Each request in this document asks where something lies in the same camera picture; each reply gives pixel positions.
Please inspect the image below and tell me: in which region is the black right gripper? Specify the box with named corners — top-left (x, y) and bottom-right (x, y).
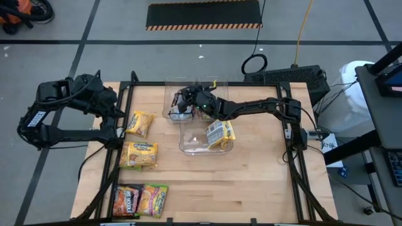
top-left (176, 86), bottom-right (227, 122)

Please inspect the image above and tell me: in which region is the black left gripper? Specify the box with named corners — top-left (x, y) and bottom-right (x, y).
top-left (70, 73), bottom-right (126, 119)

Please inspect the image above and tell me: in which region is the clear plastic bin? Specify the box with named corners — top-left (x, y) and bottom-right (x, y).
top-left (197, 73), bottom-right (232, 119)
top-left (178, 116), bottom-right (235, 156)
top-left (163, 73), bottom-right (199, 122)

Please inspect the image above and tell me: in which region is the black hazard striped floor mat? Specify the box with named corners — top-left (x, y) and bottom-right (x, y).
top-left (145, 0), bottom-right (263, 31)

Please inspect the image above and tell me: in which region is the red packet bottom left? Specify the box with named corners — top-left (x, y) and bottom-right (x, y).
top-left (112, 184), bottom-right (144, 218)

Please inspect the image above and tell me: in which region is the black power strip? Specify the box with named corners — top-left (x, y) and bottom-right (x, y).
top-left (306, 130), bottom-right (330, 141)

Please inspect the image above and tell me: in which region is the orange shop vacuum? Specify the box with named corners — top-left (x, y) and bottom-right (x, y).
top-left (0, 0), bottom-right (55, 35)

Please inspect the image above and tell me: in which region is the white paper sheet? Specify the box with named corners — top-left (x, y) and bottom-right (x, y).
top-left (319, 133), bottom-right (345, 169)

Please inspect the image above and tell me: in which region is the white bagged trash bin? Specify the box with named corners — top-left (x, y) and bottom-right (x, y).
top-left (338, 60), bottom-right (376, 131)

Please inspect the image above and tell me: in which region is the grey side desk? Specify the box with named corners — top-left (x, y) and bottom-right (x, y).
top-left (323, 42), bottom-right (402, 226)

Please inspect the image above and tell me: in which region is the black monitor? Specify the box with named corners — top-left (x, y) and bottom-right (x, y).
top-left (374, 64), bottom-right (402, 97)

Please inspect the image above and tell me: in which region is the black keyboard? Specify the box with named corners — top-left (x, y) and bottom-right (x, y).
top-left (386, 149), bottom-right (402, 188)

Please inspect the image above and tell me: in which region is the black metal table frame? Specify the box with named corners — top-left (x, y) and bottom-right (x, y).
top-left (70, 70), bottom-right (339, 226)

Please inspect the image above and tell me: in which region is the black hanging cable with loop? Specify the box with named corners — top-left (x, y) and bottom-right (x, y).
top-left (241, 0), bottom-right (268, 75)

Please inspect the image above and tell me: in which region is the yellow hanging cable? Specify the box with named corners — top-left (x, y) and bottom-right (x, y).
top-left (293, 0), bottom-right (315, 67)

